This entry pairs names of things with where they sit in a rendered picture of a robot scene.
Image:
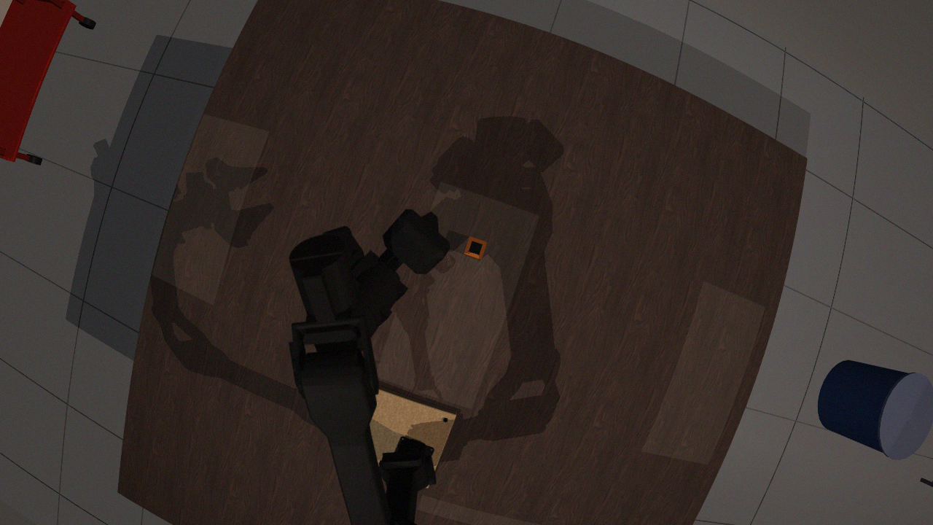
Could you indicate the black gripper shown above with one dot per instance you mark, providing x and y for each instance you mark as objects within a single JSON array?
[{"x": 412, "y": 240}]

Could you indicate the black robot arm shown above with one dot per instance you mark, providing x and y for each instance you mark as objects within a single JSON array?
[{"x": 339, "y": 385}]

